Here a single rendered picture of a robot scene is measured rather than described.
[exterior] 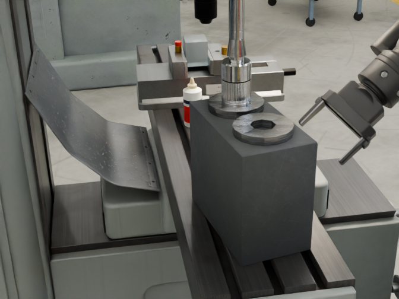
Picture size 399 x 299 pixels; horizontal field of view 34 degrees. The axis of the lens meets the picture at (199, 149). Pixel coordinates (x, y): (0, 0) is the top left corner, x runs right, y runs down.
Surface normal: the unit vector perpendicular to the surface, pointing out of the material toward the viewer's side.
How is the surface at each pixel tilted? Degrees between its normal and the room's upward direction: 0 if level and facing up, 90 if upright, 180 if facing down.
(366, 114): 51
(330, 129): 0
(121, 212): 90
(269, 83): 90
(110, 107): 0
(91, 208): 0
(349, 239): 90
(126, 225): 90
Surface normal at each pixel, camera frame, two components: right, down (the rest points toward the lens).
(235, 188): -0.94, 0.18
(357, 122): -0.26, -0.23
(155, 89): 0.12, 0.44
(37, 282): 0.77, 0.25
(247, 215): 0.35, 0.41
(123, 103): -0.02, -0.90
